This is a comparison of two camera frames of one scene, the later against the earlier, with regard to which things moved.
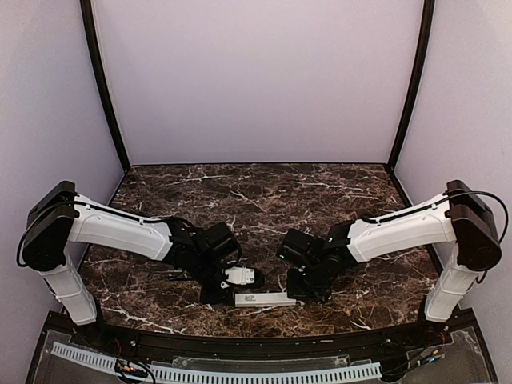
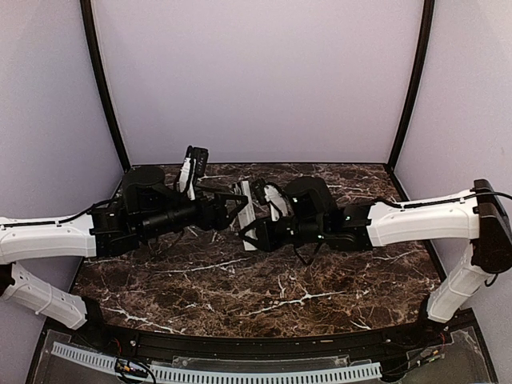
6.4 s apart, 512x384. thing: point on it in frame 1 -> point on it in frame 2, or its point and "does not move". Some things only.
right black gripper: x=294 y=290 -> x=266 y=239
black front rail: x=138 y=342 does not move
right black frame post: x=428 y=11 does not move
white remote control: x=262 y=299 -> x=246 y=215
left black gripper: x=206 y=298 -> x=219 y=219
